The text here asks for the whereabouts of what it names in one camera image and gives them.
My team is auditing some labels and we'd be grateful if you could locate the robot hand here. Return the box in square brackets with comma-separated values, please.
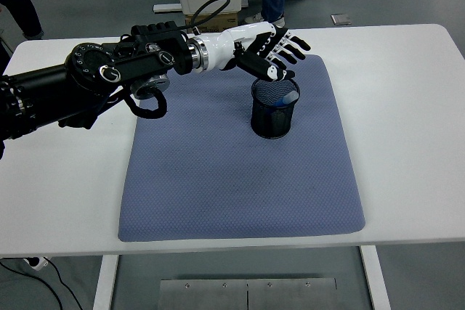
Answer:
[206, 22, 312, 82]

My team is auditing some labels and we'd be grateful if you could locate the blue marker with clear cap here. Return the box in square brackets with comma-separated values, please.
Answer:
[272, 90, 299, 107]

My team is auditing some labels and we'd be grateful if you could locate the black mesh pen holder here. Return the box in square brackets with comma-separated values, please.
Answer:
[250, 77, 302, 140]

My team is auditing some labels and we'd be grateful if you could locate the cardboard box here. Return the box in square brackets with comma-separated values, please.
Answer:
[185, 12, 239, 33]

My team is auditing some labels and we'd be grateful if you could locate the blue-grey textured mat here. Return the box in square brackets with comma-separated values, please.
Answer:
[118, 54, 366, 242]

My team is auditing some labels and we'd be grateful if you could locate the grey metal plate with screws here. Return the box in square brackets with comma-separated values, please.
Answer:
[158, 277, 338, 310]

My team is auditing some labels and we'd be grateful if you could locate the white table leg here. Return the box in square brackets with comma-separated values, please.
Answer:
[359, 245, 392, 310]
[92, 254, 120, 310]

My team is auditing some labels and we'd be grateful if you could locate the white power strip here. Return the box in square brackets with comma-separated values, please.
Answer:
[23, 256, 50, 272]

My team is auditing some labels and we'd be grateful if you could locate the black floor cable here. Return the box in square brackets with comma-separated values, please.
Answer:
[0, 258, 62, 310]
[46, 261, 84, 310]

